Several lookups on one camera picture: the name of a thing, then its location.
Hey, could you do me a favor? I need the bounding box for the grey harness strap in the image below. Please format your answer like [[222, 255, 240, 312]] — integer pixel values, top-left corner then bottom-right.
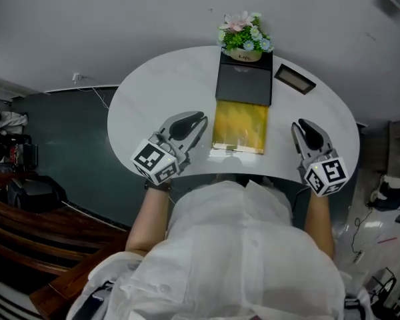
[[342, 297, 364, 313]]

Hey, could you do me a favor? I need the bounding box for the person's right forearm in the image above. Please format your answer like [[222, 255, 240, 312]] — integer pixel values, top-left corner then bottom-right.
[[303, 187, 336, 259]]

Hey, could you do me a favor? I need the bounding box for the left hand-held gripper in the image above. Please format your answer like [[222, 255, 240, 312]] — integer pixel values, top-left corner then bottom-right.
[[130, 111, 209, 186]]

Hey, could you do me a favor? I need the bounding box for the brown wooden staircase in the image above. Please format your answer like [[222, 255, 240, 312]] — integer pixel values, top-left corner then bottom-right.
[[0, 171, 131, 320]]

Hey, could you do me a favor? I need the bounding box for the person's left forearm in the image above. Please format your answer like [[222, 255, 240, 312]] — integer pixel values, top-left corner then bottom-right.
[[125, 187, 171, 256]]

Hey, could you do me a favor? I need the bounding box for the white power cable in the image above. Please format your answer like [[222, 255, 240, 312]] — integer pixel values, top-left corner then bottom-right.
[[76, 75, 111, 110]]

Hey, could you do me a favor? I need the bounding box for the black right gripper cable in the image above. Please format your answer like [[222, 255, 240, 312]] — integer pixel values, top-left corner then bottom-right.
[[291, 185, 309, 213]]

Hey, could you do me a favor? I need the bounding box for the potted artificial flower plant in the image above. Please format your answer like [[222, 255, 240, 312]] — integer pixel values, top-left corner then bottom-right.
[[217, 10, 275, 63]]

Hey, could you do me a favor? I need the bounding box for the yellow box tray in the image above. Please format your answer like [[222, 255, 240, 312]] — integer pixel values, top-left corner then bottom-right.
[[211, 99, 269, 155]]

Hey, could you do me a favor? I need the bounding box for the black floor case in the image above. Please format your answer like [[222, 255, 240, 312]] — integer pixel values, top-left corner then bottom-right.
[[6, 135, 39, 171]]

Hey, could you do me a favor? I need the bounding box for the person's white shirt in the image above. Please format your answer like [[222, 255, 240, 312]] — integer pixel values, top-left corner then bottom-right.
[[66, 178, 371, 320]]

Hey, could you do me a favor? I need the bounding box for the black metal stand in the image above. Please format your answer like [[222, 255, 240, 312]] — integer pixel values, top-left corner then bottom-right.
[[366, 267, 398, 307]]

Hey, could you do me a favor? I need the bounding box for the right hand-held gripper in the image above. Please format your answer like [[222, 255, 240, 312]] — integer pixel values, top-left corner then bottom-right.
[[291, 118, 349, 198]]

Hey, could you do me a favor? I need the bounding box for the black box lid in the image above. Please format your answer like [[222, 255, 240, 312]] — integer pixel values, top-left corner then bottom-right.
[[215, 51, 274, 107]]

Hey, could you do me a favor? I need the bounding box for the black trash bin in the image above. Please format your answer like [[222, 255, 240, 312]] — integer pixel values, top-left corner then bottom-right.
[[6, 175, 67, 213]]

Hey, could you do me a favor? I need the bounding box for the black wristband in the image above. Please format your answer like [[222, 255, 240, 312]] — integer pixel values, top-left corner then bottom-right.
[[145, 180, 172, 193]]

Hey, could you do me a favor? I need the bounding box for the dark picture frame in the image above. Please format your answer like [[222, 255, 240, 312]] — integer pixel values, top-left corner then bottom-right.
[[273, 63, 317, 95]]

